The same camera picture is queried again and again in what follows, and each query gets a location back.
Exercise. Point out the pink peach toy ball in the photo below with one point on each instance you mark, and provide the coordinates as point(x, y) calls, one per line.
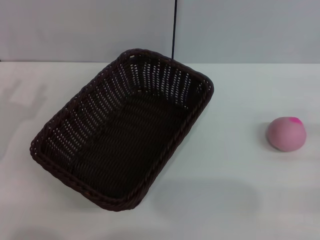
point(285, 137)

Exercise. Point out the dark brown woven basket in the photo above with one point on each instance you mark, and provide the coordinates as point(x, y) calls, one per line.
point(120, 140)

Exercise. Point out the black vertical wall strip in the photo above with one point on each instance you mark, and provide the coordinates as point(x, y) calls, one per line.
point(174, 27)

